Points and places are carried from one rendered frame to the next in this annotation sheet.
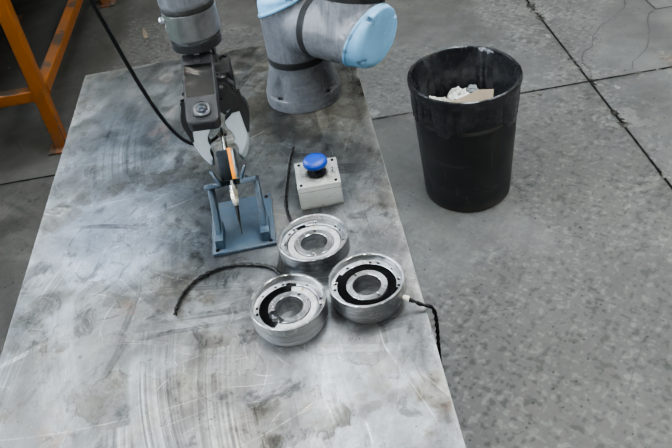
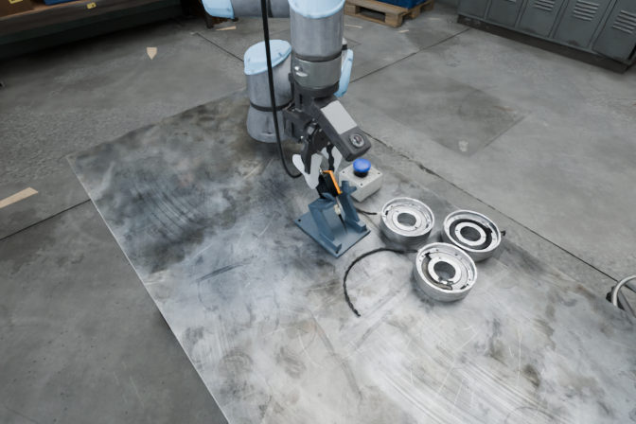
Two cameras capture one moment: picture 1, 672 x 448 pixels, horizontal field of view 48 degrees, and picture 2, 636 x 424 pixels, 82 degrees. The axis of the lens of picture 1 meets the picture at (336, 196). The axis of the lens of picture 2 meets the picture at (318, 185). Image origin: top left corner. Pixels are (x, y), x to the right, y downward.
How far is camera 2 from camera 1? 80 cm
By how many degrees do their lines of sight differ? 31
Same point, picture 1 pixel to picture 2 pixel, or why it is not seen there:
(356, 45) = (345, 79)
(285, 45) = (277, 92)
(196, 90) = (343, 126)
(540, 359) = not seen: hidden behind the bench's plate
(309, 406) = (519, 332)
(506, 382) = not seen: hidden behind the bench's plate
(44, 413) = not seen: outside the picture
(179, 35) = (324, 79)
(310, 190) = (367, 185)
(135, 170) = (198, 217)
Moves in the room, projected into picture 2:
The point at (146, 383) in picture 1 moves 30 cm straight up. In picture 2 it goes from (398, 383) to (447, 267)
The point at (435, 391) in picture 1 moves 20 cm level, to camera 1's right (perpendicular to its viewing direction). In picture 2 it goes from (566, 282) to (607, 227)
